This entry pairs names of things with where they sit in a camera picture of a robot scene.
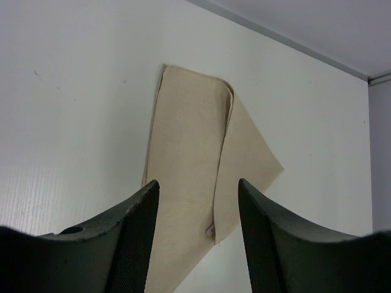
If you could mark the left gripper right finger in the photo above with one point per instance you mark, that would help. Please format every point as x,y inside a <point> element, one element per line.
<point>288,253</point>

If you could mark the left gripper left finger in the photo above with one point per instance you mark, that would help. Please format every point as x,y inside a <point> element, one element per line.
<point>107,253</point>

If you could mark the pink handled table knife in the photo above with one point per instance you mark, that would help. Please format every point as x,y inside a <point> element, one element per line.
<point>210,231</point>

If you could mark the beige cloth napkin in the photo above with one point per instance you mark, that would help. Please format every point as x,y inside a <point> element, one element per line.
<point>202,142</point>

